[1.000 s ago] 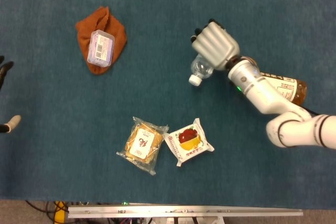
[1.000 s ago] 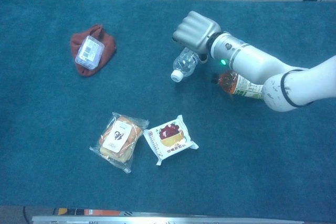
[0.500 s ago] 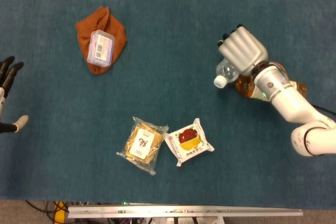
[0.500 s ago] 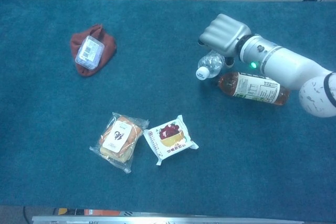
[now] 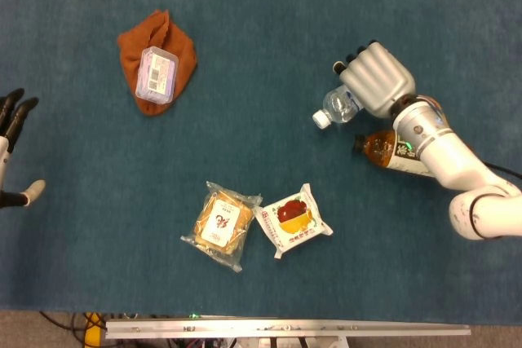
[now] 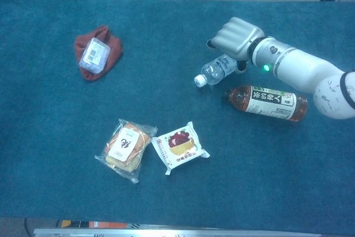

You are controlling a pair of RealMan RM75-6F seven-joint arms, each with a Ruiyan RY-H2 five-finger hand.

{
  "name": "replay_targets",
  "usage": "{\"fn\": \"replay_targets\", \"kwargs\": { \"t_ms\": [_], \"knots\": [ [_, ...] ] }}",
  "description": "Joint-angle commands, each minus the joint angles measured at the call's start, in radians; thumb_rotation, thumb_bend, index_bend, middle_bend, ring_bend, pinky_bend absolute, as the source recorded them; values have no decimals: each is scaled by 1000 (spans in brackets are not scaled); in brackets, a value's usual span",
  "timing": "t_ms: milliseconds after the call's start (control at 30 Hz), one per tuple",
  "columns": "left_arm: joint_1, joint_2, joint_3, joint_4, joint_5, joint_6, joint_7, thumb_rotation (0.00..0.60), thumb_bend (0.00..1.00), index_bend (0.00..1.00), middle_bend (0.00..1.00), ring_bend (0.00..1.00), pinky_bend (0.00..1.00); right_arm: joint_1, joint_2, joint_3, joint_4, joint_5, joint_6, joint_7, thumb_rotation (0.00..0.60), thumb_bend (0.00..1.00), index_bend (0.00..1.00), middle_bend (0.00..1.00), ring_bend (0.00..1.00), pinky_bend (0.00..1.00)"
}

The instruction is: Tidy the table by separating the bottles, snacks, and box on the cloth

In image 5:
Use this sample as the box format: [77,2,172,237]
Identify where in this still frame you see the brown cloth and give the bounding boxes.
[117,8,199,117]

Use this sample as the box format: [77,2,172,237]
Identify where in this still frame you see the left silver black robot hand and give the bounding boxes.
[0,87,46,209]

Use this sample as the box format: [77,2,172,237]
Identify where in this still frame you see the white snack packet fruit print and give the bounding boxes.
[252,183,334,260]

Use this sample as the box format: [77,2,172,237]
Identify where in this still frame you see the clear plastic box with label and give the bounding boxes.
[134,46,179,105]

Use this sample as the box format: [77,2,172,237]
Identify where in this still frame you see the clear bread slices pack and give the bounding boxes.
[180,180,263,274]

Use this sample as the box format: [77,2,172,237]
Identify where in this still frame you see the aluminium profile rail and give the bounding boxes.
[104,315,472,340]

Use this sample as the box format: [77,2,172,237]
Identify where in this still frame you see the amber tea bottle white label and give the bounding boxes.
[352,128,437,178]

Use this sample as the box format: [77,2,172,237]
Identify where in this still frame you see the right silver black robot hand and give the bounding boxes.
[332,40,417,120]

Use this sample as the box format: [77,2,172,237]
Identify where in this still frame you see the black floor cables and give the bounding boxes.
[38,310,108,343]

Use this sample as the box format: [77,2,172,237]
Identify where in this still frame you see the blue carpet table cover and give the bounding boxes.
[0,0,522,327]

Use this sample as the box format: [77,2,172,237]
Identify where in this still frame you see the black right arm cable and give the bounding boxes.
[484,162,522,181]

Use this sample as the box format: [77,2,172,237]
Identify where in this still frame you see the yellow floor strip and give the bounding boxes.
[83,311,108,348]

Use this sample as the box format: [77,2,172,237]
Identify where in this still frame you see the clear water bottle white cap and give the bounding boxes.
[312,85,365,129]

